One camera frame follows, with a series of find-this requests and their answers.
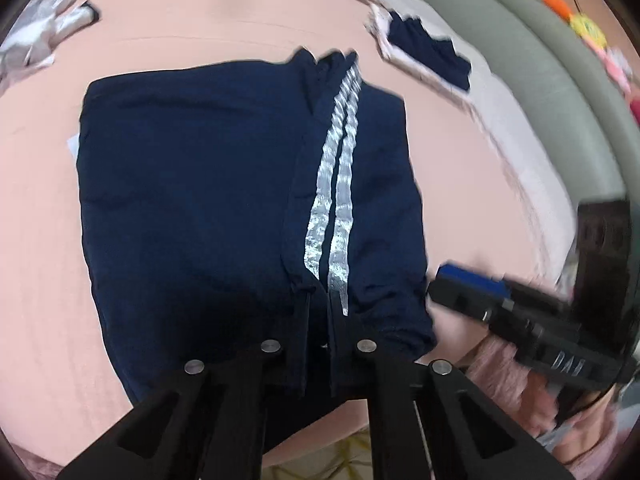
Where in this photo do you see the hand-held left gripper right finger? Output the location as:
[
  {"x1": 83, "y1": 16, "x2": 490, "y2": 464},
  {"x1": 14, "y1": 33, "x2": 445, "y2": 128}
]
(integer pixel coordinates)
[{"x1": 327, "y1": 290, "x2": 576, "y2": 480}]

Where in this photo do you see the folded navy garment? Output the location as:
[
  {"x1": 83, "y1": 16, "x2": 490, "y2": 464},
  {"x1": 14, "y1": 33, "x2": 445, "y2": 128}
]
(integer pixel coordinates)
[{"x1": 387, "y1": 10, "x2": 473, "y2": 93}]

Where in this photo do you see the bed with pink sheet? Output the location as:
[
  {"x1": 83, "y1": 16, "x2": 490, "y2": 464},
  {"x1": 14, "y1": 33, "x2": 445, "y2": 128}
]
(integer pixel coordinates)
[{"x1": 0, "y1": 0, "x2": 581, "y2": 467}]

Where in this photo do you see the orange plush toy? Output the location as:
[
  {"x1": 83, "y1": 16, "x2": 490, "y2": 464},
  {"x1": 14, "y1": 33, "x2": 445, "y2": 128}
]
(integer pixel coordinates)
[{"x1": 542, "y1": 0, "x2": 574, "y2": 22}]

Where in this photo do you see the yellow line patterned mat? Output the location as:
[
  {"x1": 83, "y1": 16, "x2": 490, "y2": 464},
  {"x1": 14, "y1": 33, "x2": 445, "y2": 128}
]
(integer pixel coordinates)
[{"x1": 260, "y1": 430, "x2": 372, "y2": 480}]

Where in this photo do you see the navy garment with white stripes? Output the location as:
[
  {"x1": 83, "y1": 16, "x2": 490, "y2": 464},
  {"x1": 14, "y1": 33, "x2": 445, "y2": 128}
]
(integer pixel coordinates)
[{"x1": 67, "y1": 49, "x2": 437, "y2": 456}]

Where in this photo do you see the grey-green padded headboard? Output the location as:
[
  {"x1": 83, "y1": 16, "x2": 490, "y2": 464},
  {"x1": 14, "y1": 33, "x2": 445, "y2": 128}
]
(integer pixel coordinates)
[{"x1": 410, "y1": 0, "x2": 640, "y2": 202}]

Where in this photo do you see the pale pink quilt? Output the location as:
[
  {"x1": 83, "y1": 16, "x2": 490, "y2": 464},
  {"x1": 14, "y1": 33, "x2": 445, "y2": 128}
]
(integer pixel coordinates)
[{"x1": 369, "y1": 1, "x2": 578, "y2": 288}]

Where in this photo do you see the yellow plush toy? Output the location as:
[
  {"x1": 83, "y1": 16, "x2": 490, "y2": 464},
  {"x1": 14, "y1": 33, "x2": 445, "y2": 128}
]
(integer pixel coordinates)
[{"x1": 570, "y1": 12, "x2": 607, "y2": 49}]

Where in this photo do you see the white clothing pile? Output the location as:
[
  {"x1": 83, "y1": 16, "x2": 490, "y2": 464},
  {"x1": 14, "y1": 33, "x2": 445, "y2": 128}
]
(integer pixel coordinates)
[{"x1": 0, "y1": 0, "x2": 101, "y2": 92}]

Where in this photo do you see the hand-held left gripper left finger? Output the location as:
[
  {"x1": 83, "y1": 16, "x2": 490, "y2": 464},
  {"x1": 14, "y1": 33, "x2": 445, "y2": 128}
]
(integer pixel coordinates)
[{"x1": 55, "y1": 292, "x2": 312, "y2": 480}]

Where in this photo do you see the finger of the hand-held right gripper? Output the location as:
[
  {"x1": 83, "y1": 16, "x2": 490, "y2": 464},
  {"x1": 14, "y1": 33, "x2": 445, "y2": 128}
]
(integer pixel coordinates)
[{"x1": 428, "y1": 262, "x2": 512, "y2": 322}]

